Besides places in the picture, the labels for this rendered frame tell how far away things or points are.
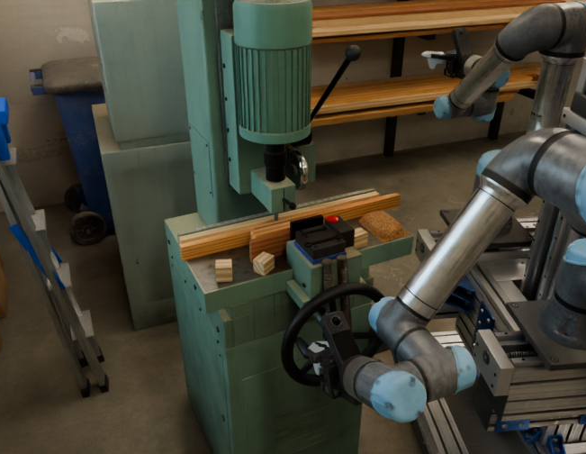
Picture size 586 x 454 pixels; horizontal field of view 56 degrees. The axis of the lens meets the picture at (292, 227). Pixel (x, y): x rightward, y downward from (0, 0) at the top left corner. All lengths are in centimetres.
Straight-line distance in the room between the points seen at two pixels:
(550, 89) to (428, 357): 98
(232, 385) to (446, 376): 72
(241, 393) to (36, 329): 148
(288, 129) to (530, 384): 82
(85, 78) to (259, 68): 184
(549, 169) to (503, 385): 62
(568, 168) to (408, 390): 41
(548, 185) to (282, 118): 61
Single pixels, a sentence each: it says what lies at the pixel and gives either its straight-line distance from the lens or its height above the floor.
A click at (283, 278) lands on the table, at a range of 136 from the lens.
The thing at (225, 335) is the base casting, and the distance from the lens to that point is 140.
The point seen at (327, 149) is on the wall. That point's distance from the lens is 417.
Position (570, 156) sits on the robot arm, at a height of 135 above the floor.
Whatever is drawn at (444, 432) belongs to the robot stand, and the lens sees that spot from 193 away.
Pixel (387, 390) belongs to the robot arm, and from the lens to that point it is 88.
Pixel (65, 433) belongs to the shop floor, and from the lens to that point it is 231.
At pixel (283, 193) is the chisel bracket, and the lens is 138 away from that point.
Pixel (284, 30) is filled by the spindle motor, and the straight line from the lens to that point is 122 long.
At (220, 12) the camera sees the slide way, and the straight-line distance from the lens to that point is 143.
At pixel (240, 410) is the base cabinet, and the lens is 160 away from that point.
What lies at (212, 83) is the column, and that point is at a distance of 147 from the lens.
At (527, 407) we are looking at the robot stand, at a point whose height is 64.
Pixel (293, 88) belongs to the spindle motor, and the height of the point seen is 133.
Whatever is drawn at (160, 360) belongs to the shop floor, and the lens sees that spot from 248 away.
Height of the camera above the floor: 167
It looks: 30 degrees down
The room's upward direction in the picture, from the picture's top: straight up
